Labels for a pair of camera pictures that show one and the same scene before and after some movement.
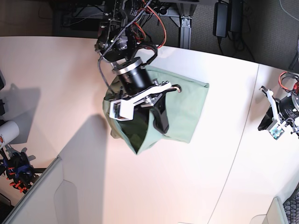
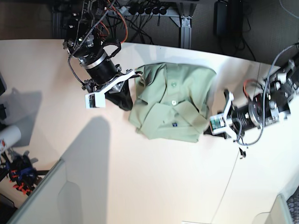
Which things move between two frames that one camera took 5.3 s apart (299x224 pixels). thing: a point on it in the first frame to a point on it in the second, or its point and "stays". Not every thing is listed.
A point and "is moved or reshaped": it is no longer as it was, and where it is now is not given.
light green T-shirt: x=182 y=110 is moved or reshaped
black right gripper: x=287 y=109 to x=239 y=123
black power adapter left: x=220 y=21 stays
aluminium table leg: x=185 y=32 stays
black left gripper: x=160 y=120 to x=121 y=96
